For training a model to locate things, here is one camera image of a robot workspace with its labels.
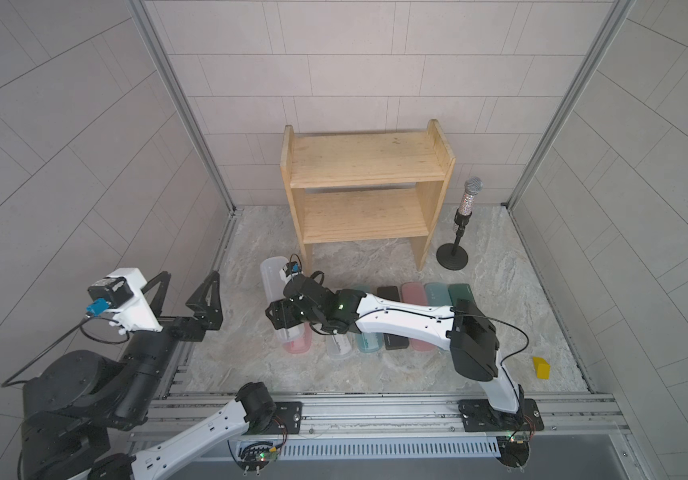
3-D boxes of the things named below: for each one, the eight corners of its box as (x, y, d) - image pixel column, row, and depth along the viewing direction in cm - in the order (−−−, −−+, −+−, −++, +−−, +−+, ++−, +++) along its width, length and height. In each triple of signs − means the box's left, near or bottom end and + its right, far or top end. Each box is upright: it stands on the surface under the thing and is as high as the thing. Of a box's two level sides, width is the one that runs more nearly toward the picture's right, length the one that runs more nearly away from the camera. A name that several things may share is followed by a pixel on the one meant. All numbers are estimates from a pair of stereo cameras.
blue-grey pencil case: (428, 306, 93) (429, 303, 91) (424, 286, 97) (426, 282, 96) (450, 306, 93) (452, 303, 91) (446, 286, 97) (447, 282, 96)
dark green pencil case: (452, 307, 92) (453, 304, 90) (447, 286, 97) (449, 283, 95) (473, 307, 92) (476, 304, 90) (468, 286, 97) (470, 283, 95)
